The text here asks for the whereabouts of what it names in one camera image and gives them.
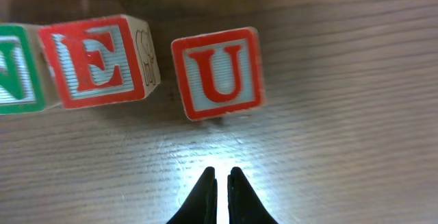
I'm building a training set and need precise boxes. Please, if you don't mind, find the green N block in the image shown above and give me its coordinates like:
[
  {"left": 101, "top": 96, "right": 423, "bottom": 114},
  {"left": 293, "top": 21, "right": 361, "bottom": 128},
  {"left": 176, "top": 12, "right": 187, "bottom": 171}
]
[{"left": 1, "top": 23, "right": 60, "bottom": 115}]

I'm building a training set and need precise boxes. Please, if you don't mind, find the red E block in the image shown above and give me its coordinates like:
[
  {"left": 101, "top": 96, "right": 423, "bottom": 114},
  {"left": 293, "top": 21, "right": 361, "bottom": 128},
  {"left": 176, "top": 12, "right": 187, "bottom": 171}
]
[{"left": 38, "top": 14, "right": 162, "bottom": 110}]

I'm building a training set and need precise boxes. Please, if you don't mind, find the red U block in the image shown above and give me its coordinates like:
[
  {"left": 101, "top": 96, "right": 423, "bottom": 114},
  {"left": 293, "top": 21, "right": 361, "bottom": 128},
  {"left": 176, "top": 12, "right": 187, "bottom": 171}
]
[{"left": 171, "top": 27, "right": 265, "bottom": 121}]

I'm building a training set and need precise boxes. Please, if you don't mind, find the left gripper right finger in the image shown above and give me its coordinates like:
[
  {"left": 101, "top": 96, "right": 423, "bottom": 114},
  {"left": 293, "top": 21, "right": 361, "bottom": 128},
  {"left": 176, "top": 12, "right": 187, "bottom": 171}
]
[{"left": 227, "top": 166, "right": 278, "bottom": 224}]

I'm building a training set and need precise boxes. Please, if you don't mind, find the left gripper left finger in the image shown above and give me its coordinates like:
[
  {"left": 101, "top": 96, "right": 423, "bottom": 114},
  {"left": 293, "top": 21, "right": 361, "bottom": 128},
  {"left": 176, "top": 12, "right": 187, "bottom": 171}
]
[{"left": 167, "top": 166, "right": 218, "bottom": 224}]

